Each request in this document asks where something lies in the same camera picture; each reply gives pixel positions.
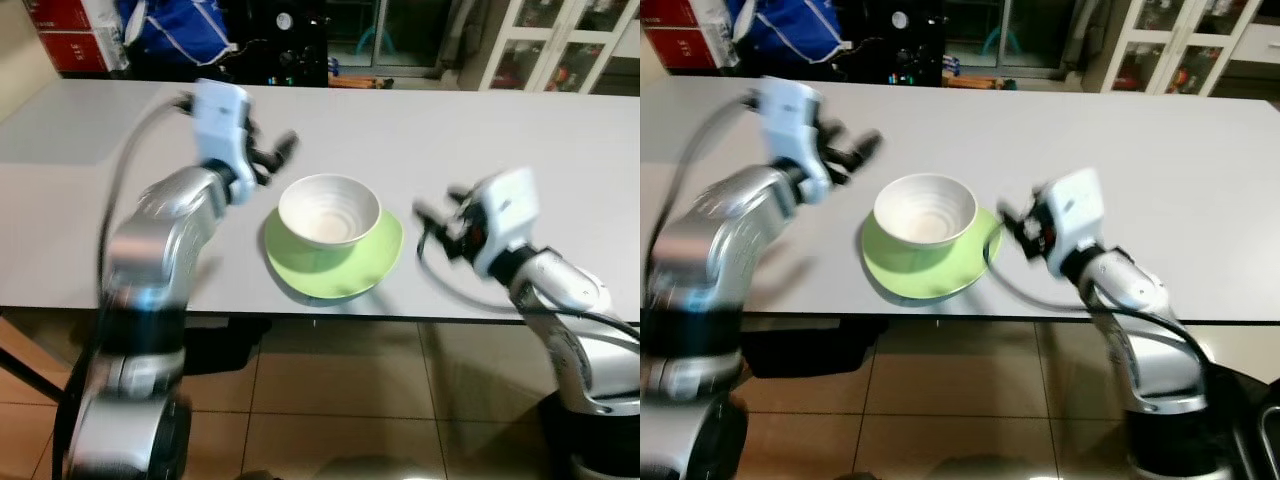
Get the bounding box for white ribbed bowl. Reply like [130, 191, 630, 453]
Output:
[277, 173, 383, 249]
[872, 172, 979, 249]

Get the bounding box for green plate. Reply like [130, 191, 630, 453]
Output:
[859, 204, 1005, 301]
[262, 204, 406, 301]

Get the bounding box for black appliance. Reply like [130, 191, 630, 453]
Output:
[848, 0, 947, 87]
[234, 0, 332, 88]

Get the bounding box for blue bag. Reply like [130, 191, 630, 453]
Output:
[729, 0, 853, 67]
[114, 0, 238, 68]

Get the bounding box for teal chair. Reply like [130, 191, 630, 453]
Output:
[984, 24, 1032, 63]
[354, 24, 402, 67]

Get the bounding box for black crate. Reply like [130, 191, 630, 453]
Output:
[744, 319, 878, 380]
[178, 317, 268, 377]

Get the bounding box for white glass-door cabinet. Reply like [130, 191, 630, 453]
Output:
[478, 0, 641, 95]
[1098, 0, 1280, 98]

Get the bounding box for red storage boxes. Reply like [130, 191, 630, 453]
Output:
[24, 0, 123, 74]
[640, 0, 738, 74]

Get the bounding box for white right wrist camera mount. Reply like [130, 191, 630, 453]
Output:
[468, 167, 542, 280]
[1038, 167, 1107, 278]

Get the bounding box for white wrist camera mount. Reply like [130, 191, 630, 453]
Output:
[468, 167, 542, 280]
[189, 79, 253, 178]
[757, 75, 831, 197]
[1038, 167, 1107, 278]

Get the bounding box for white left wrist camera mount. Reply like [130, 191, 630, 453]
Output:
[189, 79, 253, 178]
[757, 75, 831, 197]

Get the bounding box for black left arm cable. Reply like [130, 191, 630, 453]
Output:
[95, 93, 197, 301]
[660, 92, 763, 251]

